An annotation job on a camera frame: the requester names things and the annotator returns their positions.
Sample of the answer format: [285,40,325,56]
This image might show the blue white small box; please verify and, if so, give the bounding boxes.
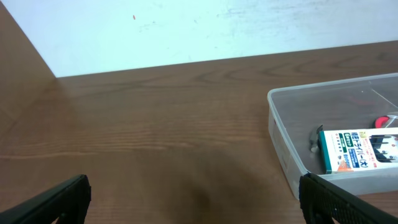
[318,128,397,174]

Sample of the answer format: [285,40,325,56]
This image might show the red handled pliers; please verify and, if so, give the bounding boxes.
[373,116,389,128]

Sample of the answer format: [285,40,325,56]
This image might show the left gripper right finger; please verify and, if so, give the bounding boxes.
[298,173,397,224]

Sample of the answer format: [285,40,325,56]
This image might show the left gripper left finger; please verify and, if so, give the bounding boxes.
[1,174,91,224]

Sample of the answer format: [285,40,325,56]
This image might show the clear plastic container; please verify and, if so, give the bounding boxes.
[267,73,397,195]

